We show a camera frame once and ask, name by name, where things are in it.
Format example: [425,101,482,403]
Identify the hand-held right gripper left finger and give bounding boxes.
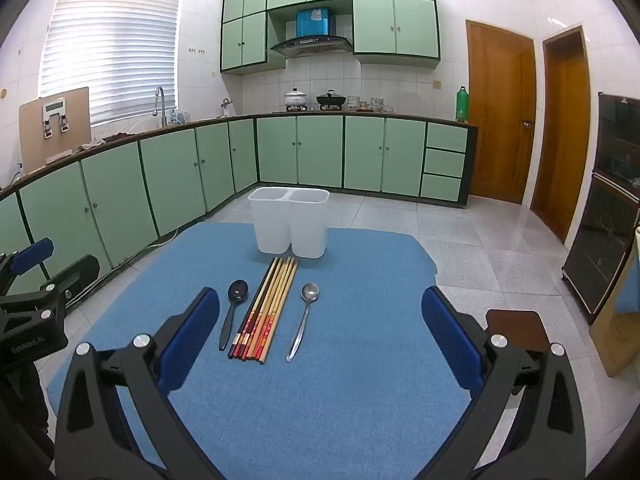
[55,287,226,480]

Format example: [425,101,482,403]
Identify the green base cabinets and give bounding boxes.
[0,114,478,306]

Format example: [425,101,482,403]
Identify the black wok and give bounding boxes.
[316,90,347,110]

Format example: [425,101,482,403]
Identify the blue cloth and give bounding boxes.
[614,227,640,316]

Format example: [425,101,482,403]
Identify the green wall cabinets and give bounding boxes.
[220,0,442,76]

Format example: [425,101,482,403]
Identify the white two-compartment utensil holder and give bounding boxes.
[248,187,331,259]

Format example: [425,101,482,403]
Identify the blue wrapped hood chimney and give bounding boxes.
[296,7,335,38]

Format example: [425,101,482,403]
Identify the wooden door with handle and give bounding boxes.
[466,19,537,205]

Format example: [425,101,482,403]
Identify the black glass cabinet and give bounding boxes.
[561,92,640,325]

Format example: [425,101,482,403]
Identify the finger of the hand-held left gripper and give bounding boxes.
[0,255,101,318]
[0,238,55,293]

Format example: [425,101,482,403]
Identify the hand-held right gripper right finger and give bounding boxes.
[421,285,601,480]

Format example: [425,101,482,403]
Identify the silver metal spoon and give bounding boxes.
[286,282,320,363]

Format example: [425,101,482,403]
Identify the white window blind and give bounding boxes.
[39,0,184,127]

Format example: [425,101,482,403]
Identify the brown cardboard board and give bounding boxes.
[19,86,92,173]

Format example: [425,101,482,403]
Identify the black spoon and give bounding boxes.
[219,280,250,351]

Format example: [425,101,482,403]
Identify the chrome kitchen faucet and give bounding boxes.
[153,86,168,128]

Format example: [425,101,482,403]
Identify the black range hood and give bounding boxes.
[270,35,352,58]

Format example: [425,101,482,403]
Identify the dark cloth on counter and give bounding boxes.
[75,132,131,153]

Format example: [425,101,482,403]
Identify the plain wooden door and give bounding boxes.
[530,25,592,245]

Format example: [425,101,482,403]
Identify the row of chopsticks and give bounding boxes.
[228,257,300,364]

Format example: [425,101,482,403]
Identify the tan cardboard box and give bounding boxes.
[589,240,640,378]

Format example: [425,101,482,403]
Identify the brown wooden stool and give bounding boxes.
[485,309,550,353]

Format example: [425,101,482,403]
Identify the blue table mat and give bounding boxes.
[46,221,488,480]

